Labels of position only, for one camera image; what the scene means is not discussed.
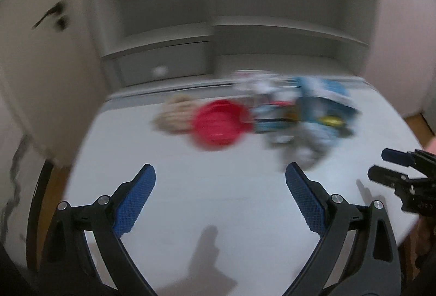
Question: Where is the red plastic bowl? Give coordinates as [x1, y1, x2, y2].
[191, 99, 253, 151]

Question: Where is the beige woven item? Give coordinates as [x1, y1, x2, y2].
[154, 94, 202, 135]

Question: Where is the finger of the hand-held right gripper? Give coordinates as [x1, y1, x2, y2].
[381, 147, 417, 168]
[367, 165, 409, 188]

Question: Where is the grey shelf unit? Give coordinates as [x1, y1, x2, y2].
[83, 0, 379, 92]

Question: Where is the dark door handle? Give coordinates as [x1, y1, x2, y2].
[32, 1, 69, 31]

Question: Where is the blue printed carton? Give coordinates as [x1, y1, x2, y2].
[295, 76, 360, 140]

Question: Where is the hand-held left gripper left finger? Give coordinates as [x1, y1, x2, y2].
[36, 164, 157, 296]

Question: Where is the dark chair backrest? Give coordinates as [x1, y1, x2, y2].
[26, 160, 56, 271]

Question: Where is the dark wavy cable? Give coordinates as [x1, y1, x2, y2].
[0, 135, 32, 244]

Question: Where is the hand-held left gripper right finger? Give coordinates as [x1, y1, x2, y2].
[285, 162, 401, 296]

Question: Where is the blue printed packet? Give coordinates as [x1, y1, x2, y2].
[252, 102, 300, 135]

